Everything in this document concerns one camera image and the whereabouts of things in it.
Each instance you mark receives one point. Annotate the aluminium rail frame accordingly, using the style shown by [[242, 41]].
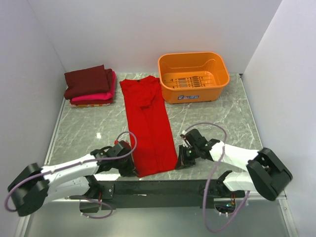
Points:
[[258, 218]]

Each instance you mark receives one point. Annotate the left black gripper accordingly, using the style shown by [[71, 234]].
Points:
[[130, 170]]

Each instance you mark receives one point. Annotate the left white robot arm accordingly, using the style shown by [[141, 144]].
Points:
[[36, 186]]

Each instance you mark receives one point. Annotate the red t shirt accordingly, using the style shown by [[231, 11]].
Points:
[[148, 121]]

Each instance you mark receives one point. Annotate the folded pink t shirt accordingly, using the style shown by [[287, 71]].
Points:
[[100, 96]]

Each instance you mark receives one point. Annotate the folded maroon t shirt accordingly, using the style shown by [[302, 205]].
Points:
[[87, 81]]

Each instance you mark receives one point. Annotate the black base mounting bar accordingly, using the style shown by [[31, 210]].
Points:
[[148, 194]]

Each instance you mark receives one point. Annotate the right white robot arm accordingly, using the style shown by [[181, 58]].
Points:
[[262, 171]]

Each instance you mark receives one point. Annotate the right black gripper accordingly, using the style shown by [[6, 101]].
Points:
[[182, 161]]

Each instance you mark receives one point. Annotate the orange plastic basket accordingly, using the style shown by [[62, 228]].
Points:
[[192, 77]]

